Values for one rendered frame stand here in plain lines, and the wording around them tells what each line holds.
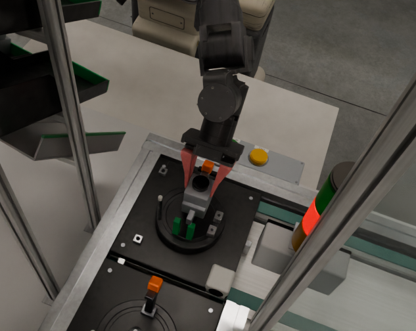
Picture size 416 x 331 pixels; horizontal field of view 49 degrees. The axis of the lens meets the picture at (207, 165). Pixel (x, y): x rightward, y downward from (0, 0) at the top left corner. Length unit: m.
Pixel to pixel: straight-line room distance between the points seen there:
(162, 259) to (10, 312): 0.32
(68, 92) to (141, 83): 0.64
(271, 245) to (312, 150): 0.64
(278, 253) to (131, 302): 0.32
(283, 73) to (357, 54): 0.53
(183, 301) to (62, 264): 0.29
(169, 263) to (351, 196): 0.52
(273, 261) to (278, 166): 0.43
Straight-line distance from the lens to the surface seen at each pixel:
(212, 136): 0.75
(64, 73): 0.65
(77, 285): 0.90
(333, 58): 2.89
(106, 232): 0.93
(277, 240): 0.63
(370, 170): 0.40
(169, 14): 1.52
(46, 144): 0.76
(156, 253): 0.89
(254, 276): 0.95
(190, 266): 0.88
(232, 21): 0.73
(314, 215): 0.53
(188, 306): 0.86
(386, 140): 0.37
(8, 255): 1.05
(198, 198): 0.79
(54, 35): 0.61
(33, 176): 1.14
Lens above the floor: 1.79
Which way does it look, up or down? 55 degrees down
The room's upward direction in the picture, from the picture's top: 11 degrees clockwise
